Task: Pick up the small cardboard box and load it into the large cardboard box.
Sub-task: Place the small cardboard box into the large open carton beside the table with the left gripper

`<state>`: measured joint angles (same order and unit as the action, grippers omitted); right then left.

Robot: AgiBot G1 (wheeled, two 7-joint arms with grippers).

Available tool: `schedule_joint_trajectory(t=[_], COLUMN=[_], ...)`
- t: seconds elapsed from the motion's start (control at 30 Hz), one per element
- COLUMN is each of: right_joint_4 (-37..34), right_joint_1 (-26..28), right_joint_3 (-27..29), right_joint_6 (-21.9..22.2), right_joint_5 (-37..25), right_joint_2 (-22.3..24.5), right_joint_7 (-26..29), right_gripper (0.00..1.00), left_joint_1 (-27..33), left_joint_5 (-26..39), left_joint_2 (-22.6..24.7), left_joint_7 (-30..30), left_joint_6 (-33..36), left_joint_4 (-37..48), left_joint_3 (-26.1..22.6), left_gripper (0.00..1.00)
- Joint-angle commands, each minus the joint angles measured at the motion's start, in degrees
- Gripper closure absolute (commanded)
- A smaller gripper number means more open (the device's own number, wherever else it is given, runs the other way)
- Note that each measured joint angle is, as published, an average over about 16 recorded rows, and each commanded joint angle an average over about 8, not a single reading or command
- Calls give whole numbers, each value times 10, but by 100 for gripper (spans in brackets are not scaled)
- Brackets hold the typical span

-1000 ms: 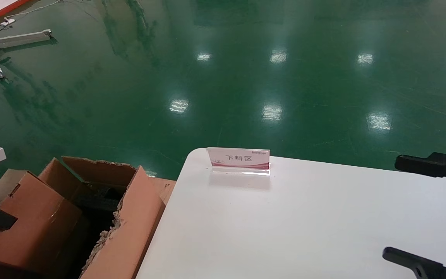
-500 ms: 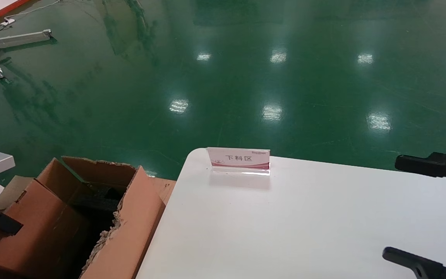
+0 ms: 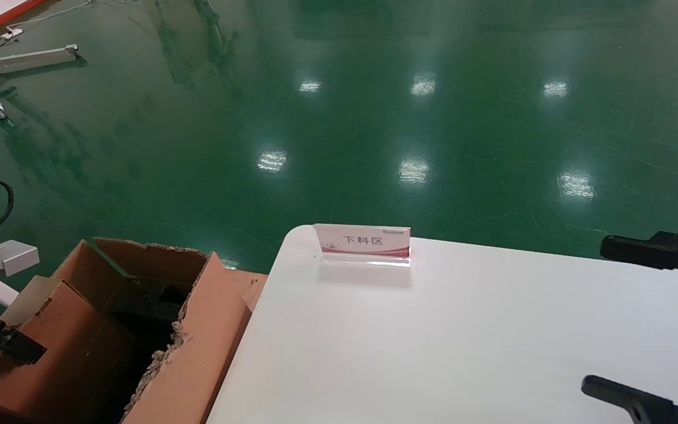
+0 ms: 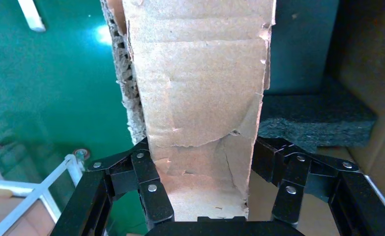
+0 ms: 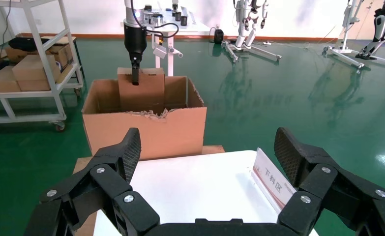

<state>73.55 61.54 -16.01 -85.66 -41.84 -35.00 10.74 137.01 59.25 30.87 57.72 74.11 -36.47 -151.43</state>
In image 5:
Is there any open brown cardboard box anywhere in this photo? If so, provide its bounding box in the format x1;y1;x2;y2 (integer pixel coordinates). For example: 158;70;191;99
82;75;208;161

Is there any black cable with yellow tag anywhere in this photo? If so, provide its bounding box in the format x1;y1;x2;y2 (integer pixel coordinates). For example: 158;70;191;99
146;22;180;39

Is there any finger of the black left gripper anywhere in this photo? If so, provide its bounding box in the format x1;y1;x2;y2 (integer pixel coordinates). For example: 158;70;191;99
131;62;141;87

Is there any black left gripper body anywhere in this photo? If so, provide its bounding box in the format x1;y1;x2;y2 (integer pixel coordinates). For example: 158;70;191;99
123;23;148;65

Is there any black floor speaker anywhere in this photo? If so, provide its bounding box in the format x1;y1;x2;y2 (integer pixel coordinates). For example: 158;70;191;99
213;29;225;45

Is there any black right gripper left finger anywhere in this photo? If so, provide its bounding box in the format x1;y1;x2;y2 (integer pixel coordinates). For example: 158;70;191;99
23;127;161;236

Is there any brown cardboard carton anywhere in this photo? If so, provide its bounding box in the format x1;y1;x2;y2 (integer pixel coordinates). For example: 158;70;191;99
12;54;61;92
0;66;22;93
4;44;74;71

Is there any long grey stand base bar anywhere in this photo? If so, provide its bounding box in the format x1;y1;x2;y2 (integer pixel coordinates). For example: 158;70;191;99
243;45;282;62

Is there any white metal shelf cart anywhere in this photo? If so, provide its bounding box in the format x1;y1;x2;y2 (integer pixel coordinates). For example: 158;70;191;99
0;0;85;133

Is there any acrylic sign with red stripe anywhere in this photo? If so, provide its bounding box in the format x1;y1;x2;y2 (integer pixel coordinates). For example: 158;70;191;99
251;147;297;216

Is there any white metal desk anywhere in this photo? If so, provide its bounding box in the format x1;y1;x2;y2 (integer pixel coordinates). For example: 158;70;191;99
143;8;212;77

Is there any small cardboard box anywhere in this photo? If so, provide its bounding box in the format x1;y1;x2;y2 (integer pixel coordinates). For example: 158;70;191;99
117;67;166;113

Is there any black and white humanoid robot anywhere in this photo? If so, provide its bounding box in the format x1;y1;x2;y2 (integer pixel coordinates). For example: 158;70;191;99
355;0;385;61

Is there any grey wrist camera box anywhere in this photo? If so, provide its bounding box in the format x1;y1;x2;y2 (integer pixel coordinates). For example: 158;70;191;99
152;44;168;60

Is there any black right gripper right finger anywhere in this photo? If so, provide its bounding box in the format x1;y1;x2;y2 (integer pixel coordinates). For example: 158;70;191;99
273;127;385;236

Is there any black bag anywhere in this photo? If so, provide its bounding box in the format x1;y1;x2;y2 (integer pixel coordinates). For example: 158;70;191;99
8;36;51;52

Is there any short grey stand base bar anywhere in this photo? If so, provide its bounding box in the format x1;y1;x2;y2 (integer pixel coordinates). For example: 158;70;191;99
221;40;240;63

